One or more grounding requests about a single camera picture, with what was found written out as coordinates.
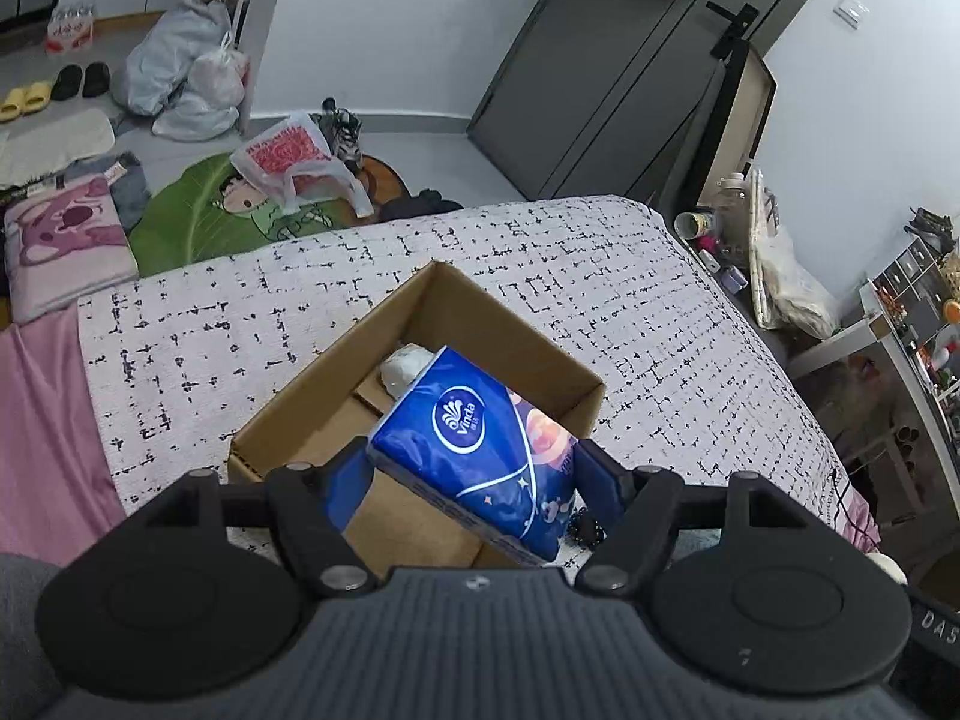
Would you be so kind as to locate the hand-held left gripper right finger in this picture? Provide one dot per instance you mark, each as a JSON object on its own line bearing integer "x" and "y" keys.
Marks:
{"x": 598, "y": 481}

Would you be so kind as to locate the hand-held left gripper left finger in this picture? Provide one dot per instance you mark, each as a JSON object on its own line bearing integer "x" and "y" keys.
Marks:
{"x": 349, "y": 486}

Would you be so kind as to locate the blue tissue pack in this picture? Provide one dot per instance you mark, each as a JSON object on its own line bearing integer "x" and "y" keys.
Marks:
{"x": 480, "y": 450}

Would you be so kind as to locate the cardboard box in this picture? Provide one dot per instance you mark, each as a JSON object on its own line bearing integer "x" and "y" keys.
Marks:
{"x": 450, "y": 319}

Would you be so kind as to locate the white black-patterned blanket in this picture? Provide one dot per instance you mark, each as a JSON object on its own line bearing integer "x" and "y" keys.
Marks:
{"x": 225, "y": 345}

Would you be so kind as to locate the small purple jar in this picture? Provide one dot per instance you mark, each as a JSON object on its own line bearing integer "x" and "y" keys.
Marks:
{"x": 736, "y": 281}

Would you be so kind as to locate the paper cup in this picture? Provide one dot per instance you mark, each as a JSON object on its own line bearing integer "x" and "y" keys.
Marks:
{"x": 691, "y": 225}

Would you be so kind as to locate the clear plastic bag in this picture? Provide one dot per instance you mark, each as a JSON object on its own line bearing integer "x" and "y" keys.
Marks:
{"x": 791, "y": 270}

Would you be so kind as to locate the black cloth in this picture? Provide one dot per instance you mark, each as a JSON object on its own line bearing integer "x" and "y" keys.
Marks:
{"x": 416, "y": 206}

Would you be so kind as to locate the white desk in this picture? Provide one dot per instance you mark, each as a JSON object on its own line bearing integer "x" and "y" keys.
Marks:
{"x": 877, "y": 337}

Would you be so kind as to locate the clear plastic bottle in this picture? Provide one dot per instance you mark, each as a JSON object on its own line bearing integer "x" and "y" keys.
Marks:
{"x": 731, "y": 210}

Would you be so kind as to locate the pink bed sheet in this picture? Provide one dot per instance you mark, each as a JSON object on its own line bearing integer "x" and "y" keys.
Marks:
{"x": 45, "y": 427}

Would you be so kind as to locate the green cartoon cushion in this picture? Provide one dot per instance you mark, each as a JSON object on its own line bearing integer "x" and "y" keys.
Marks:
{"x": 187, "y": 217}

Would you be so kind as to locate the red printed plastic bag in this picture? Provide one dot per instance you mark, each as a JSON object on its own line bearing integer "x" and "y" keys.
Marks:
{"x": 281, "y": 154}

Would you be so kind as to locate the person's grey pants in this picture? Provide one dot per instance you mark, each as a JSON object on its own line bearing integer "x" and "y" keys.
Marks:
{"x": 26, "y": 615}

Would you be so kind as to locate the grey sneakers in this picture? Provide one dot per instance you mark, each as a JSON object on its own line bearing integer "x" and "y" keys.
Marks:
{"x": 343, "y": 131}

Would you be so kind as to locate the grey drawer organizer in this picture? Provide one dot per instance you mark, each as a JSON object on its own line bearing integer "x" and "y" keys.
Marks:
{"x": 911, "y": 277}

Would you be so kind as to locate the grey folded cloth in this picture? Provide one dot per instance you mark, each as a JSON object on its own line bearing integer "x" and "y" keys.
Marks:
{"x": 127, "y": 184}

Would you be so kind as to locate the pink cartoon pillow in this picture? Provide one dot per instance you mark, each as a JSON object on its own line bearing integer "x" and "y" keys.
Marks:
{"x": 64, "y": 240}

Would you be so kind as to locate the black framed leaning board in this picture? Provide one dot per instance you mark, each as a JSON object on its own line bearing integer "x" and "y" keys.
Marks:
{"x": 739, "y": 120}

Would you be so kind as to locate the flat white plastic bag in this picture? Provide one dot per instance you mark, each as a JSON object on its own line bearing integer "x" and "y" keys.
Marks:
{"x": 195, "y": 120}

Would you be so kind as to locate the dark grey door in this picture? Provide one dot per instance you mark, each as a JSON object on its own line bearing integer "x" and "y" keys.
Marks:
{"x": 600, "y": 67}

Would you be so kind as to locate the white tied plastic bag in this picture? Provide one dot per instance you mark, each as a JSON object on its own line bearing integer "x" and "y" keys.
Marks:
{"x": 219, "y": 75}

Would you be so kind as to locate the white floor mat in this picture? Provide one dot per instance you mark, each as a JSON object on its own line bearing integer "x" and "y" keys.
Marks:
{"x": 52, "y": 142}

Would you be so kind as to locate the large grey plastic bag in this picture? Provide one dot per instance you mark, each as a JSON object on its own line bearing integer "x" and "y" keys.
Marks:
{"x": 161, "y": 52}

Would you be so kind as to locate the black slipper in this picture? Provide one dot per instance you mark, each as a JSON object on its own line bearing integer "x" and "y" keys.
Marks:
{"x": 66, "y": 81}
{"x": 96, "y": 79}

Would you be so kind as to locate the yellow slipper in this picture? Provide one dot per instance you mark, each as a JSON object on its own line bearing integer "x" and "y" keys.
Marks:
{"x": 10, "y": 106}
{"x": 36, "y": 94}

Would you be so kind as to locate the red white carton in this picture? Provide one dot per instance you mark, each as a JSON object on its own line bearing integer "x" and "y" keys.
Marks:
{"x": 70, "y": 28}

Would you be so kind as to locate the white light switch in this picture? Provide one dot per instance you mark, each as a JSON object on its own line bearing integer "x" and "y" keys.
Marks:
{"x": 852, "y": 11}

